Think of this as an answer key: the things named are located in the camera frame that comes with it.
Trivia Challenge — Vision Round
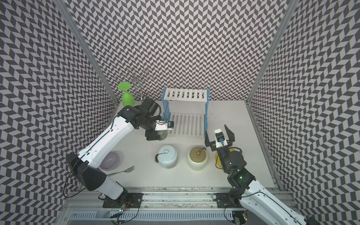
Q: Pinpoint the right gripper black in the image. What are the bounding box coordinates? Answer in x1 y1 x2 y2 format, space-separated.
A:
205 125 235 173

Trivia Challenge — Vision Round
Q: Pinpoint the small green tea canister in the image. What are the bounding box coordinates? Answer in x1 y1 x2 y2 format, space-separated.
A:
157 130 168 141

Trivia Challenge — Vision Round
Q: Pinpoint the yellow patterned tea canister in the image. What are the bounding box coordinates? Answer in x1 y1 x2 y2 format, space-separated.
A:
215 148 237 169

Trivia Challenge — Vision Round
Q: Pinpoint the light blue tea canister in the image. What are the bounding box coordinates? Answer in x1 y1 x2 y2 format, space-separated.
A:
155 145 178 169

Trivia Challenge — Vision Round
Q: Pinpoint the cream canister brown lid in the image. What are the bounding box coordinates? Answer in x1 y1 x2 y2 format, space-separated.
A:
187 147 208 171

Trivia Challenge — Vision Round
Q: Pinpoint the blue white two-tier shelf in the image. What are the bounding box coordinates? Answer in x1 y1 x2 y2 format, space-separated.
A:
162 87 210 138

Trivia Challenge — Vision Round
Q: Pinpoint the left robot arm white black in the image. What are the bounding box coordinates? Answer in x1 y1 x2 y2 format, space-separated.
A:
66 97 174 203

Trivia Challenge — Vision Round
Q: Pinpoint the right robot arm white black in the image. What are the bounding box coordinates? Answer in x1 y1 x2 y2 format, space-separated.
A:
204 125 320 225

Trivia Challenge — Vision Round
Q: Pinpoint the silver metal fork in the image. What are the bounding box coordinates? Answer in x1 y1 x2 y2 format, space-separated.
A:
106 165 136 177

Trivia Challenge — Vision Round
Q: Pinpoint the green plastic wine glass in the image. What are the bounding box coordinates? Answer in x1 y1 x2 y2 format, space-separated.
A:
118 82 135 107

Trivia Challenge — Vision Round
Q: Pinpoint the lilac plastic bowl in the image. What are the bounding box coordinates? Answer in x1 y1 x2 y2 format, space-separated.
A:
99 151 120 171

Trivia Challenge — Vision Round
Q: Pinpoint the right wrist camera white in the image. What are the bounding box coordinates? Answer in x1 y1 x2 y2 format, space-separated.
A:
214 129 228 149

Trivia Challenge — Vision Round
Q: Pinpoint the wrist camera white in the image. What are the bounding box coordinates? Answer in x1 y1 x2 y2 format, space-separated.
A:
155 120 174 131
214 129 228 149

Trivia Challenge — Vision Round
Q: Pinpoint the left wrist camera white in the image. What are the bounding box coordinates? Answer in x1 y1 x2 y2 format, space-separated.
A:
155 120 174 131

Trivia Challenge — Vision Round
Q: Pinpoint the chrome wire cup stand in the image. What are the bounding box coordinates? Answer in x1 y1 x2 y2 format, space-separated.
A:
117 67 153 103

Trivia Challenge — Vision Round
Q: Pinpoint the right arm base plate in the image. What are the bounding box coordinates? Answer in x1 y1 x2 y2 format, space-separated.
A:
214 193 233 209

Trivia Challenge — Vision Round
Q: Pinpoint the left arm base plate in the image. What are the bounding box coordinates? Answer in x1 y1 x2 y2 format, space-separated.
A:
103 193 143 209

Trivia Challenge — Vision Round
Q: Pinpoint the aluminium front rail frame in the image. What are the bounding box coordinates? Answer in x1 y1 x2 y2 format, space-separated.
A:
53 186 306 225

